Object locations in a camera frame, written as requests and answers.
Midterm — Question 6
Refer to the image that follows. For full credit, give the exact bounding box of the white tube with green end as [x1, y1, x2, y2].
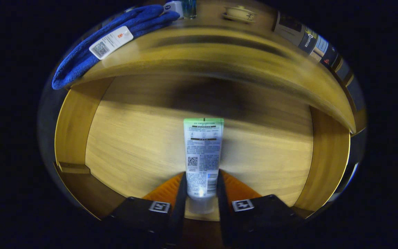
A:
[183, 118, 225, 214]

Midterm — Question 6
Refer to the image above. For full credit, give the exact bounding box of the teal bottle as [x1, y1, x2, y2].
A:
[181, 0, 197, 19]

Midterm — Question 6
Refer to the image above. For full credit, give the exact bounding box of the book with black spine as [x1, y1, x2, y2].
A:
[320, 45, 340, 69]

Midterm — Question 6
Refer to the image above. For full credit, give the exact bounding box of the book with pale spine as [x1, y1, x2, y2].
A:
[311, 35, 329, 63]

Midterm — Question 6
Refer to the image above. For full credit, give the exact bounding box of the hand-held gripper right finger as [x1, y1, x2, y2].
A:
[216, 169, 301, 248]

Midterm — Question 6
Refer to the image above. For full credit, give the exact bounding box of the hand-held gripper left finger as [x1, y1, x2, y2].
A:
[106, 172, 188, 249]

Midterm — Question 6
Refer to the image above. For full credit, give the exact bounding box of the beige lidded tea cup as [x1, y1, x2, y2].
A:
[226, 5, 255, 21]

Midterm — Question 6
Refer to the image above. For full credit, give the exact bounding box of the blue folded towel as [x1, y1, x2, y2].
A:
[52, 4, 181, 90]

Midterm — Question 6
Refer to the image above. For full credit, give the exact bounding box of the white bottle with blue cap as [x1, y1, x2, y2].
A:
[164, 1, 184, 19]

